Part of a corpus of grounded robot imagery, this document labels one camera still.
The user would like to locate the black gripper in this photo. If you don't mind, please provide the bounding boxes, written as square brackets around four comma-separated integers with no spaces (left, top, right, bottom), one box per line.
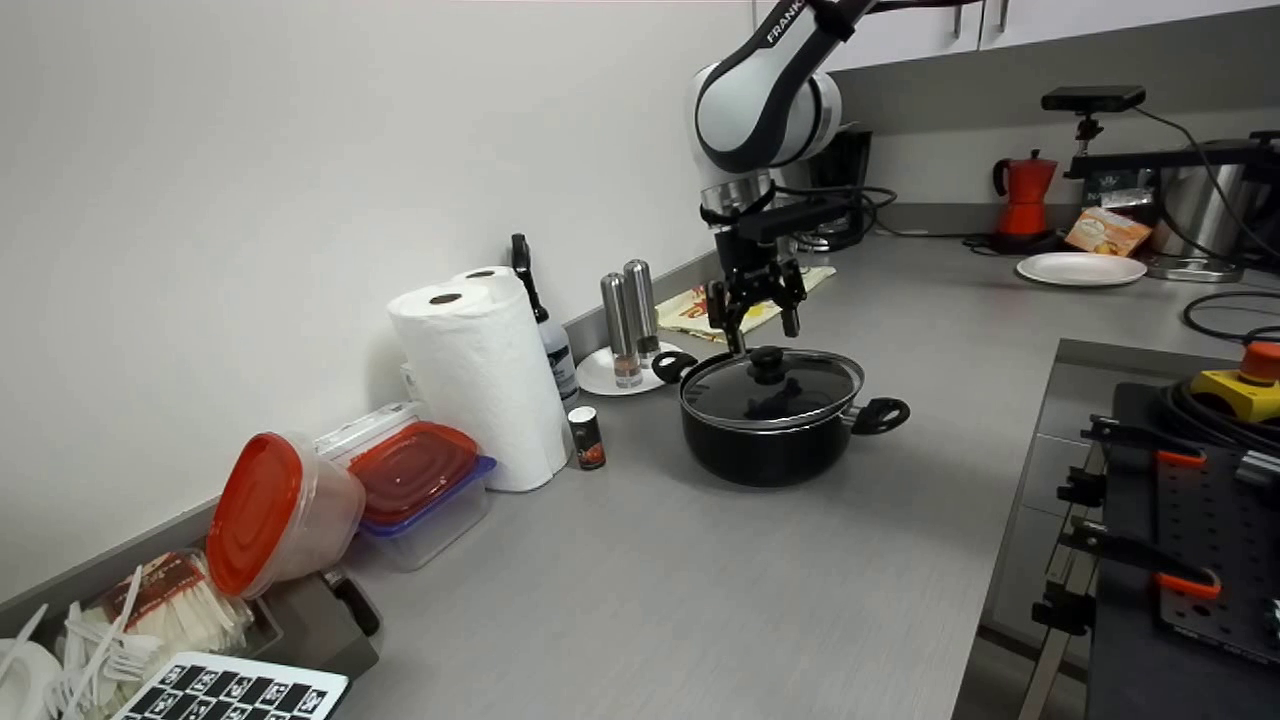
[709,196,819,355]

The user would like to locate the glass pot lid black knob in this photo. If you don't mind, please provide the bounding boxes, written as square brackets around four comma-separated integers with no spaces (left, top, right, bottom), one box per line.
[676,338,868,434]

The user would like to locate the black cooking pot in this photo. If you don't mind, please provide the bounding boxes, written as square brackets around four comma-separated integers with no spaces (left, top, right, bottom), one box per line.
[646,338,914,491]

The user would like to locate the red moka pot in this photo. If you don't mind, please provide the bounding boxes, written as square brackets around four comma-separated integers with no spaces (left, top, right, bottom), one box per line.
[986,142,1059,248]

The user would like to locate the rectangular container red lid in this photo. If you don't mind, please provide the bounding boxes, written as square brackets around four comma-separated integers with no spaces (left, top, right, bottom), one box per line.
[347,417,498,577]

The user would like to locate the yellow printed cloth towel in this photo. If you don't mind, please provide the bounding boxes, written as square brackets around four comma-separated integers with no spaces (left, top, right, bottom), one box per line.
[650,259,843,355]

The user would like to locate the steel spice grinder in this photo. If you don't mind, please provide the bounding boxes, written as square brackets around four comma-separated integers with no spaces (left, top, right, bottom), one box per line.
[618,257,663,361]
[595,268,644,387]

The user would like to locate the small white round plate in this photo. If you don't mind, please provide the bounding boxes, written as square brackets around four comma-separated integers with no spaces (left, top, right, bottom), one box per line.
[573,338,687,402]

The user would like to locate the spray bottle black trigger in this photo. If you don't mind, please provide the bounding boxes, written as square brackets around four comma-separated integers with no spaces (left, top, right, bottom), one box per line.
[507,233,583,402]

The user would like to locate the small dark spice jar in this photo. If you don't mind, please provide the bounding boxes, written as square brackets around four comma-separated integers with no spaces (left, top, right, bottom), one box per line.
[562,399,611,474]

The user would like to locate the white paper towel roll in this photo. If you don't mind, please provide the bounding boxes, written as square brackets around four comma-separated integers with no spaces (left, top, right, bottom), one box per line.
[384,281,573,495]

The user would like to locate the large white plate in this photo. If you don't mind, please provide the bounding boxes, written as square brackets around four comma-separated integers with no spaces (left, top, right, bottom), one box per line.
[1007,248,1153,290]

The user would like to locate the orange snack packet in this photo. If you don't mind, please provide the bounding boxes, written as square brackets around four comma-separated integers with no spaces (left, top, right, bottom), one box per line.
[1059,202,1156,259]

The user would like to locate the steel kettle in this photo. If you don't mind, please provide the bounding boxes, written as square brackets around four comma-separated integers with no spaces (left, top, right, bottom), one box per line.
[1147,155,1272,276]

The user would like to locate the yellow emergency stop button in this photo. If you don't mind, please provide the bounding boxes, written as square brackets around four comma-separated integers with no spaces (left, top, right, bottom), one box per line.
[1184,334,1280,433]

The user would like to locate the black and white keypad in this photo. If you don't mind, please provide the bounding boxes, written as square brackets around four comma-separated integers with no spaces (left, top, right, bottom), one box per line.
[106,646,356,720]

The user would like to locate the bag of white plastic cutlery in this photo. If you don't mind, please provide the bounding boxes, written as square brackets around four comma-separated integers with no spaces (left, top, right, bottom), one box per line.
[0,548,261,720]

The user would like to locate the black camera on stand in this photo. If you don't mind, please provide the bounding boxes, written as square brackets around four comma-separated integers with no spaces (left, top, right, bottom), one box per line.
[1037,83,1153,155]

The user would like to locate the black clamp orange handle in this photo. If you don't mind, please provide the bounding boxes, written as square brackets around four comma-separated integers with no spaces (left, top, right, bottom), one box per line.
[1032,516,1229,634]
[1055,411,1280,512]

